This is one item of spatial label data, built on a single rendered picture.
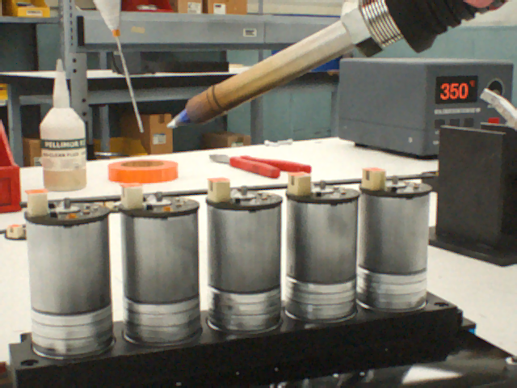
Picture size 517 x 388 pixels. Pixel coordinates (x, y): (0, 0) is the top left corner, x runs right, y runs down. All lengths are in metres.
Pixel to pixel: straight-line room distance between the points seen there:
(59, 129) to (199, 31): 2.43
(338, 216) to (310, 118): 6.02
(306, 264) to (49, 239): 0.08
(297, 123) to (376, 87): 5.36
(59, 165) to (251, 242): 0.39
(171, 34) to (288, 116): 3.25
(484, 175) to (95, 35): 2.44
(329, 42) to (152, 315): 0.10
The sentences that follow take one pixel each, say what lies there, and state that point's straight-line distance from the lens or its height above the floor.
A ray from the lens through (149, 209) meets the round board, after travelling 0.24.
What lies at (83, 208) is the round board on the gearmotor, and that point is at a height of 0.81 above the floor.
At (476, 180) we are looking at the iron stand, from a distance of 0.44.
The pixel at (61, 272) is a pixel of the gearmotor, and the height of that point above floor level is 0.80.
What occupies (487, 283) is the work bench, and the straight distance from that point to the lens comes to 0.39.
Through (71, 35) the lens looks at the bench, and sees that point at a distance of 2.81.
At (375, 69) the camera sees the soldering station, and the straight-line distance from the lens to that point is 0.82.
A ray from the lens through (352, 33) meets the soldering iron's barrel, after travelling 0.20.
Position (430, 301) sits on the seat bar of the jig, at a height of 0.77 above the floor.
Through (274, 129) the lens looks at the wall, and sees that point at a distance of 6.03.
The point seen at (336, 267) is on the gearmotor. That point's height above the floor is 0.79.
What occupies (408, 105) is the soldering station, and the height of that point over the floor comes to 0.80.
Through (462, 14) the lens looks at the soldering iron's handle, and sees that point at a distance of 0.20.
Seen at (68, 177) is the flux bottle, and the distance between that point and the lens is 0.62.
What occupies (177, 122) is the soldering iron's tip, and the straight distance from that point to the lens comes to 0.23.
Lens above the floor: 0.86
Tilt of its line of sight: 11 degrees down
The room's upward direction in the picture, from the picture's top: straight up
